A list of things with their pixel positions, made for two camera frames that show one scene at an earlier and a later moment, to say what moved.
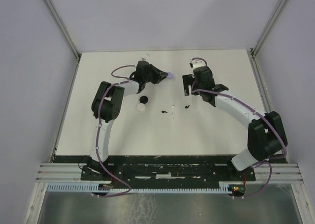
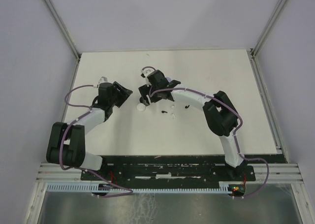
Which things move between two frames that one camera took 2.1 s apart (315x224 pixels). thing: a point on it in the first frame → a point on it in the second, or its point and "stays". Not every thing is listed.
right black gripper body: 197,86 → 155,97
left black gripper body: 151,77 → 118,98
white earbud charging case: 141,107 stays
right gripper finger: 187,90 → 146,100
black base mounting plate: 169,174 stays
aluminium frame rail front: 71,173 stays
